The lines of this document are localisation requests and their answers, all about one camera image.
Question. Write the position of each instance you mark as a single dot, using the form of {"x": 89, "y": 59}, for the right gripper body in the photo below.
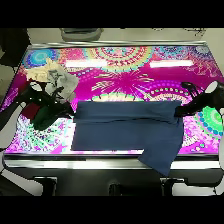
{"x": 187, "y": 108}

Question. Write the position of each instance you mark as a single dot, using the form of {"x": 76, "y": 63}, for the dark blue T-shirt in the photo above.
{"x": 126, "y": 128}

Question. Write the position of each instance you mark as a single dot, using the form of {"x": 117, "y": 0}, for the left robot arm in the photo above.
{"x": 14, "y": 111}

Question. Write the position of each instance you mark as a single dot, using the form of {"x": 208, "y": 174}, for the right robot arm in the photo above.
{"x": 213, "y": 96}

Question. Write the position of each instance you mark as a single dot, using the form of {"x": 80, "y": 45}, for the grey garment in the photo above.
{"x": 66, "y": 83}

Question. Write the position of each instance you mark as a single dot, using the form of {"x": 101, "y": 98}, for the dark green garment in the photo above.
{"x": 50, "y": 119}

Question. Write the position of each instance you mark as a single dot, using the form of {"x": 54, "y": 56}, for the beige garment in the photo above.
{"x": 38, "y": 72}

